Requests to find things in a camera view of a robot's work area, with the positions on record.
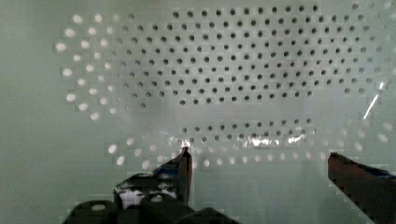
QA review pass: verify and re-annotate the green strainer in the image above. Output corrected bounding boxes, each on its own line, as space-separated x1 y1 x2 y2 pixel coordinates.
1 0 395 224

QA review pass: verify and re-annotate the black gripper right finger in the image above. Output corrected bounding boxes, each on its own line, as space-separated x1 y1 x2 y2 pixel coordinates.
328 152 396 224

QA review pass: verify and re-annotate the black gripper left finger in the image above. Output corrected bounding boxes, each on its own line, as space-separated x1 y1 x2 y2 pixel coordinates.
113 147 192 209

